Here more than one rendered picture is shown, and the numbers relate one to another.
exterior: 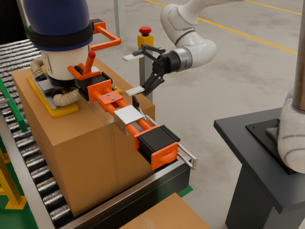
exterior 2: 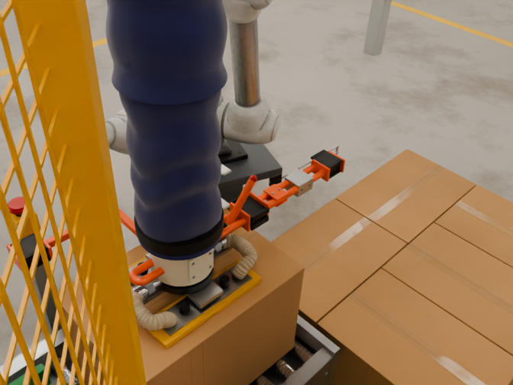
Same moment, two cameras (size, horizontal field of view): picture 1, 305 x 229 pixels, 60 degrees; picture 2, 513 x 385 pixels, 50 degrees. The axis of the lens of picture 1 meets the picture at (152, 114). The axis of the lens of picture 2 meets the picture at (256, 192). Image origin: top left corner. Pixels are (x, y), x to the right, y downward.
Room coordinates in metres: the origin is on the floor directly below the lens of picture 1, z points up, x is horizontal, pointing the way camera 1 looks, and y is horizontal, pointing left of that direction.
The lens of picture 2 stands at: (0.96, 1.38, 2.15)
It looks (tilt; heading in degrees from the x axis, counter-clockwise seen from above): 40 degrees down; 260
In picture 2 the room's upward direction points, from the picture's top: 3 degrees clockwise
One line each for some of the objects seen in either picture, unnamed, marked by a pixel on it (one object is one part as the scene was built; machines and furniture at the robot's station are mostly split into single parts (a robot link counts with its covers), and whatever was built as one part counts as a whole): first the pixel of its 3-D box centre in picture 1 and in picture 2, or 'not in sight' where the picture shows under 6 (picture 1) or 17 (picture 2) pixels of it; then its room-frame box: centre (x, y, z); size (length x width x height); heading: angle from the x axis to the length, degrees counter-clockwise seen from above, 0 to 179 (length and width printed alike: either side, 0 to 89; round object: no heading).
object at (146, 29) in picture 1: (145, 31); (20, 207); (1.45, 0.04, 1.02); 0.07 x 0.07 x 0.04
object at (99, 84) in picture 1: (95, 86); (249, 211); (0.76, 0.19, 1.08); 0.10 x 0.08 x 0.06; 125
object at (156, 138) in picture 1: (155, 146); (327, 166); (0.47, -0.01, 1.08); 0.08 x 0.07 x 0.05; 35
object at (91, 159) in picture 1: (83, 123); (185, 323); (0.97, 0.32, 0.75); 0.60 x 0.40 x 0.40; 35
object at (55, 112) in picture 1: (49, 89); (204, 297); (0.91, 0.41, 0.97); 0.34 x 0.10 x 0.05; 35
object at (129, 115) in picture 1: (129, 120); (298, 182); (0.59, 0.07, 1.07); 0.07 x 0.07 x 0.04; 35
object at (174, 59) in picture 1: (163, 64); not in sight; (0.91, -0.04, 1.08); 0.09 x 0.07 x 0.08; 125
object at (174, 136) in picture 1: (159, 127); (304, 164); (0.55, -0.02, 1.08); 0.31 x 0.03 x 0.05; 35
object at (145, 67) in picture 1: (146, 108); (53, 315); (1.45, 0.04, 0.50); 0.07 x 0.07 x 1.00; 36
